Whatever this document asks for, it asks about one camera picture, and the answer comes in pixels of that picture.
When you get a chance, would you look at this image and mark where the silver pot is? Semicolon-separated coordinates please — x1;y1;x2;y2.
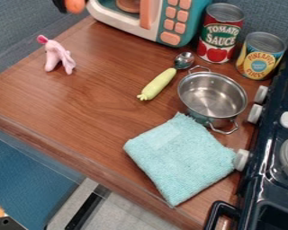
176;65;249;136

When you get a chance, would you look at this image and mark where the pink plush animal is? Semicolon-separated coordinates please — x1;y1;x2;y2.
35;34;78;75

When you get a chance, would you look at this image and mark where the spoon with yellow handle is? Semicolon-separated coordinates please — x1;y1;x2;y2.
135;51;196;102

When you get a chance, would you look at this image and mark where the toy stove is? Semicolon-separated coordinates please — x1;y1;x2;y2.
202;44;288;230

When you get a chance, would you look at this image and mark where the toy microwave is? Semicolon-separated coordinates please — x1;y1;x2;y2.
85;0;213;49

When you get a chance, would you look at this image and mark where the light blue cloth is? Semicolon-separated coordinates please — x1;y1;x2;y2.
121;111;239;208

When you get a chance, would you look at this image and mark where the orange toy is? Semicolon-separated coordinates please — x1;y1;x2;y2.
64;0;89;14

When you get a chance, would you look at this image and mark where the red tomato sauce can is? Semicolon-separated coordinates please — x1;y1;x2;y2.
195;3;247;65

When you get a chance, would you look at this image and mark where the yellow and blue can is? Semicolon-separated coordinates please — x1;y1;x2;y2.
234;31;287;81

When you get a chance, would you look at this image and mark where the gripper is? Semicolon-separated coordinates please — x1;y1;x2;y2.
51;0;71;14

